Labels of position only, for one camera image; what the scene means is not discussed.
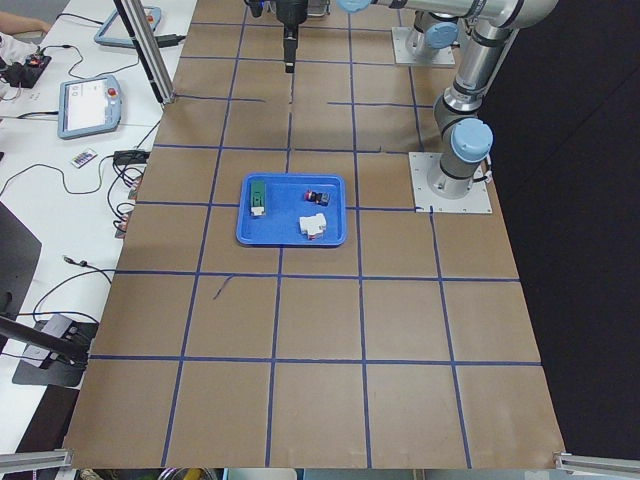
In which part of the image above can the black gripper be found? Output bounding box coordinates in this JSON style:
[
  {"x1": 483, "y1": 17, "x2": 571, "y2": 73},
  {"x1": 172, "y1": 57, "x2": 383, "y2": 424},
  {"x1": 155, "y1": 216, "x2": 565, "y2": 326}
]
[{"x1": 277, "y1": 0, "x2": 306, "y2": 74}]

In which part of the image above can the red push button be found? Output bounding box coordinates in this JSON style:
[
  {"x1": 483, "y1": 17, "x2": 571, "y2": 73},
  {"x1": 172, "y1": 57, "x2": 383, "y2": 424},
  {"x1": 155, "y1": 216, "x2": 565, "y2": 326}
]
[{"x1": 304, "y1": 190, "x2": 330, "y2": 206}]

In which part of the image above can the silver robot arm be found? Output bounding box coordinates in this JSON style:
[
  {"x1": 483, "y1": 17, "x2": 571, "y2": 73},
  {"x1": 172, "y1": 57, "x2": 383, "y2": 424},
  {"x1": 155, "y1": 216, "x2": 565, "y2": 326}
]
[
  {"x1": 409, "y1": 10, "x2": 459, "y2": 56},
  {"x1": 382, "y1": 1, "x2": 557, "y2": 199}
]

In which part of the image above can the far teach pendant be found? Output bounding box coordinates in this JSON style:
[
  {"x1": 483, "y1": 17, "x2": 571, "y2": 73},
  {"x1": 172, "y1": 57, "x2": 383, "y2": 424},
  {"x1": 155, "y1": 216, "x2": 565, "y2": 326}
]
[{"x1": 94, "y1": 5, "x2": 167, "y2": 50}]

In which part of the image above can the teach pendant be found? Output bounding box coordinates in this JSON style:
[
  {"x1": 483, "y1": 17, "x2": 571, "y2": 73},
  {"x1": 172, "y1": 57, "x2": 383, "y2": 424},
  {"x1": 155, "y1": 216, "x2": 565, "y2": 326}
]
[
  {"x1": 94, "y1": 5, "x2": 167, "y2": 50},
  {"x1": 57, "y1": 75, "x2": 122, "y2": 140}
]

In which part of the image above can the blue plastic tray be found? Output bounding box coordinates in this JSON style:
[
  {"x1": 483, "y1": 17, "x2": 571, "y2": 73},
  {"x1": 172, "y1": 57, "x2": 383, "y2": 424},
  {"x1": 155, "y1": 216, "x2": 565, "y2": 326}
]
[{"x1": 236, "y1": 172, "x2": 348, "y2": 247}]

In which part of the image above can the white circuit breaker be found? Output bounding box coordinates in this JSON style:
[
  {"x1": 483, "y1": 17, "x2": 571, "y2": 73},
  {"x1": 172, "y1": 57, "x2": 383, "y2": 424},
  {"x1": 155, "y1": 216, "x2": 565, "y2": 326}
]
[{"x1": 299, "y1": 213, "x2": 327, "y2": 240}]

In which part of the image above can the black power adapter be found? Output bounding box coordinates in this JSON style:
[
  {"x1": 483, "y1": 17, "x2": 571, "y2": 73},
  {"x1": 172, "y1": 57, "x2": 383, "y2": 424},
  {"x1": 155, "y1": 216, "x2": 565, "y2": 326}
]
[{"x1": 113, "y1": 149, "x2": 150, "y2": 166}]

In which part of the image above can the near teach pendant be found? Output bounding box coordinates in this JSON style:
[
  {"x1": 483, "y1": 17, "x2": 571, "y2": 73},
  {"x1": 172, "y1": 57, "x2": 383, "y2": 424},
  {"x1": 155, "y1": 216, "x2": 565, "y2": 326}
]
[{"x1": 57, "y1": 75, "x2": 122, "y2": 140}]

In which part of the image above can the small remote control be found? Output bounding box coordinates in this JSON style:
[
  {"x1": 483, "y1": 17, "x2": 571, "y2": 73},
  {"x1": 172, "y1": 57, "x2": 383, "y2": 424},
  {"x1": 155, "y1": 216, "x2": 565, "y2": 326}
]
[{"x1": 70, "y1": 148, "x2": 98, "y2": 169}]

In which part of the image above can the black electronics box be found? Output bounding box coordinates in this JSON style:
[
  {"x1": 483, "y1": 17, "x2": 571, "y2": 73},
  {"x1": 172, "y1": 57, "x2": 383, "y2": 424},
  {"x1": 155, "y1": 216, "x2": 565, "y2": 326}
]
[{"x1": 4, "y1": 54, "x2": 51, "y2": 89}]

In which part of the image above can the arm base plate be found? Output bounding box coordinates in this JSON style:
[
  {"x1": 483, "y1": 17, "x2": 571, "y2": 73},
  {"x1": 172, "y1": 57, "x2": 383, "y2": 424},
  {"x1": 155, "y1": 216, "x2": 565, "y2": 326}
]
[
  {"x1": 409, "y1": 152, "x2": 492, "y2": 214},
  {"x1": 392, "y1": 23, "x2": 459, "y2": 68}
]

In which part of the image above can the aluminium frame post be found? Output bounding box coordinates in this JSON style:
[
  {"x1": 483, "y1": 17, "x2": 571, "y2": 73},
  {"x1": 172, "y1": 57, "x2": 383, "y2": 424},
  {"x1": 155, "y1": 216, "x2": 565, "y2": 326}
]
[{"x1": 113, "y1": 0, "x2": 175, "y2": 105}]

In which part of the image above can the black camera stand base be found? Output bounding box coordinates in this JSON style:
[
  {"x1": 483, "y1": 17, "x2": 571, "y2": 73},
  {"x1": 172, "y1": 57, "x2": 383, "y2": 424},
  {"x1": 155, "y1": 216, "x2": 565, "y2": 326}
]
[{"x1": 1, "y1": 314, "x2": 98, "y2": 387}]

